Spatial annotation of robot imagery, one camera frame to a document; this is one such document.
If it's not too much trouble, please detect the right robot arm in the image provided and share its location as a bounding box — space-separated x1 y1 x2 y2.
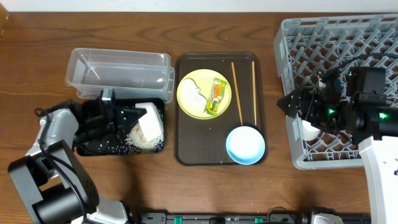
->
277 67 397 223

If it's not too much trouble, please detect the spilled rice pile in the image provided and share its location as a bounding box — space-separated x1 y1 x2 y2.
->
125 123 164 154

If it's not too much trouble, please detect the white cup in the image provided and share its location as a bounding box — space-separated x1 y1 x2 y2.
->
302 120 320 141

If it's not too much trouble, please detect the grey dishwasher rack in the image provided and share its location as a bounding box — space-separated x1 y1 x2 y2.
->
274 14 397 170

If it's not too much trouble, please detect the green snack wrapper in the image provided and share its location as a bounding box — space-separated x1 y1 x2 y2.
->
204 78 228 116

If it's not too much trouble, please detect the white bowl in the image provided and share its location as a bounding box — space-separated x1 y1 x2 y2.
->
135 102 164 142

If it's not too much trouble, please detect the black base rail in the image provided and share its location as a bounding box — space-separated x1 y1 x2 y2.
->
137 207 372 224

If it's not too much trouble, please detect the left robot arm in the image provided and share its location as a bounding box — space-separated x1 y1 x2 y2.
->
8 100 147 224

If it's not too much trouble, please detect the white napkin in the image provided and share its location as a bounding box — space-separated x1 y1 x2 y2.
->
179 78 206 114

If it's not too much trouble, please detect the yellow round plate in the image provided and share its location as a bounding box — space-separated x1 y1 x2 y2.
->
177 69 233 119

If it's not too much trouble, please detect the clear plastic bin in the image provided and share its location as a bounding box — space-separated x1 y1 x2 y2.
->
65 48 175 103

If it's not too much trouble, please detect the light blue bowl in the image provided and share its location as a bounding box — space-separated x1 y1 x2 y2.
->
225 126 266 165

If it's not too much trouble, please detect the wooden chopstick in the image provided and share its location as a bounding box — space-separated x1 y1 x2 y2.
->
231 62 243 126
251 61 257 126

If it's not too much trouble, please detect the black waste bin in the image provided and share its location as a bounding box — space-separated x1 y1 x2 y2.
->
73 98 164 156

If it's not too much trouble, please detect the brown serving tray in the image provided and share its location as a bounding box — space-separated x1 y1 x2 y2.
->
174 52 267 166

